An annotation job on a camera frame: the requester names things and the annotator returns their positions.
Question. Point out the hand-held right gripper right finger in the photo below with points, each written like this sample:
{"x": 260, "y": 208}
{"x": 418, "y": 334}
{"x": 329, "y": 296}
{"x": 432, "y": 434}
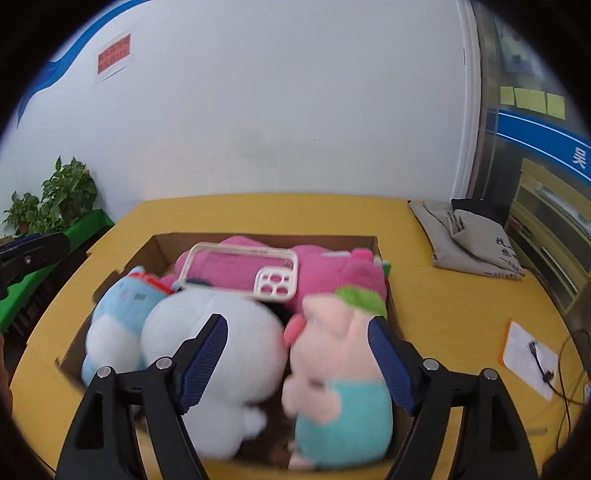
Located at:
{"x": 392, "y": 364}

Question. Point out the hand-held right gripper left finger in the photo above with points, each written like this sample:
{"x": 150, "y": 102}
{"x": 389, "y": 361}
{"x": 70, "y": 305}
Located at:
{"x": 203, "y": 364}

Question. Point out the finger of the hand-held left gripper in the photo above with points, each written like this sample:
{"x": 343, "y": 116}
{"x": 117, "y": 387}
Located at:
{"x": 37, "y": 256}

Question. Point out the white plush toy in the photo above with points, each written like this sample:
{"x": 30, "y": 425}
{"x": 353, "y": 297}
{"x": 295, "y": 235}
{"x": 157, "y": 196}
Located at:
{"x": 240, "y": 350}

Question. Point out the pink pig plush teal body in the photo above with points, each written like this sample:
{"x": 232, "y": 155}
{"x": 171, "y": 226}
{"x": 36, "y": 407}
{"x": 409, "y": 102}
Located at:
{"x": 332, "y": 350}

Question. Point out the blue plush toy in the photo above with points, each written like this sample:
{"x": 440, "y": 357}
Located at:
{"x": 115, "y": 314}

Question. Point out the pink plush bear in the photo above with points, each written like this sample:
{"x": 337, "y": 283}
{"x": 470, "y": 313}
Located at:
{"x": 332, "y": 277}

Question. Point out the clear phone case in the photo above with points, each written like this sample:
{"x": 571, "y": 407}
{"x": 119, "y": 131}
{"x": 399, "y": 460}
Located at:
{"x": 274, "y": 284}

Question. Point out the brown cardboard box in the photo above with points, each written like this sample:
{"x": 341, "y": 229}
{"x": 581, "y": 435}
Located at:
{"x": 152, "y": 251}

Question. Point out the green cloth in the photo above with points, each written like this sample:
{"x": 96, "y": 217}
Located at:
{"x": 87, "y": 226}

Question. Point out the green potted plant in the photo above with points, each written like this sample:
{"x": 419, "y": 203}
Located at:
{"x": 69, "y": 189}

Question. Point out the white paper sheet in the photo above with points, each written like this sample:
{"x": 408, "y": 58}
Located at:
{"x": 517, "y": 355}

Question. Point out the grey cloth bag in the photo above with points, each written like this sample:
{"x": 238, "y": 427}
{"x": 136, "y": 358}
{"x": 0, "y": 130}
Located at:
{"x": 461, "y": 244}

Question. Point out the yellow framed shelf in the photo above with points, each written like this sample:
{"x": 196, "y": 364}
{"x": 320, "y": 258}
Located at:
{"x": 535, "y": 184}

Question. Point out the blue glass banner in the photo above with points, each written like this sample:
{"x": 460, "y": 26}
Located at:
{"x": 531, "y": 131}

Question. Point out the yellow sticky note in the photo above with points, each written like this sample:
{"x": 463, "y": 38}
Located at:
{"x": 522, "y": 98}
{"x": 556, "y": 105}
{"x": 507, "y": 95}
{"x": 539, "y": 99}

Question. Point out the cartoon poster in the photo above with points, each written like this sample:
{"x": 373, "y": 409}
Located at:
{"x": 517, "y": 55}

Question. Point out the blue wall stripe decal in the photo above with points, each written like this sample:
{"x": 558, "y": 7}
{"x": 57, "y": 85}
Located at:
{"x": 60, "y": 64}

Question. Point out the red wall sign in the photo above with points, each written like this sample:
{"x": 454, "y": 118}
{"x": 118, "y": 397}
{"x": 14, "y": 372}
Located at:
{"x": 114, "y": 57}

